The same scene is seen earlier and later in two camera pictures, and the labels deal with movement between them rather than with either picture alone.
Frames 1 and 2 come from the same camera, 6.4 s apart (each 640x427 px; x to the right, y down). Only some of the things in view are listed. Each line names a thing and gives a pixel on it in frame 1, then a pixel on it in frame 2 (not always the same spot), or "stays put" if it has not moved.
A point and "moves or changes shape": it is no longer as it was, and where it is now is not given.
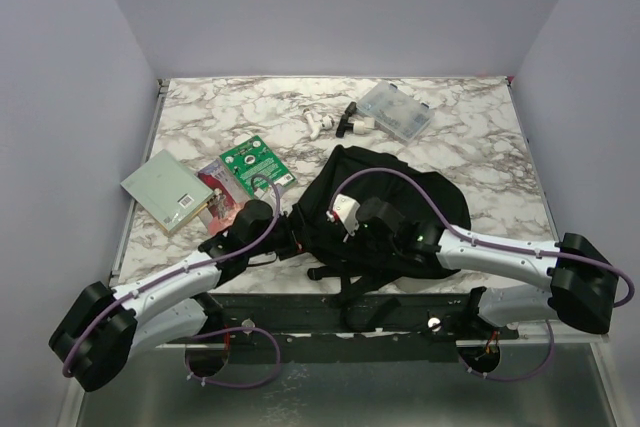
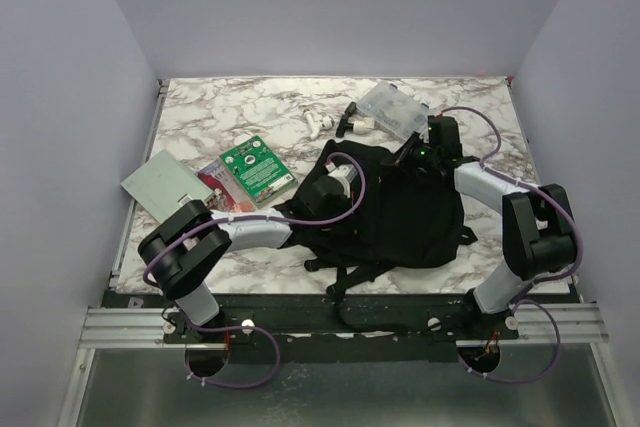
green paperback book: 252,159 stays put
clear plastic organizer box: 396,111 stays put
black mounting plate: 346,327 stays put
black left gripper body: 281,240 → 343,226
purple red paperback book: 228,196 stays put
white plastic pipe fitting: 325,123 stays put
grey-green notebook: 166,191 stays put
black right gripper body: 364,241 → 423,158
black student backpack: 366,263 moves or changes shape
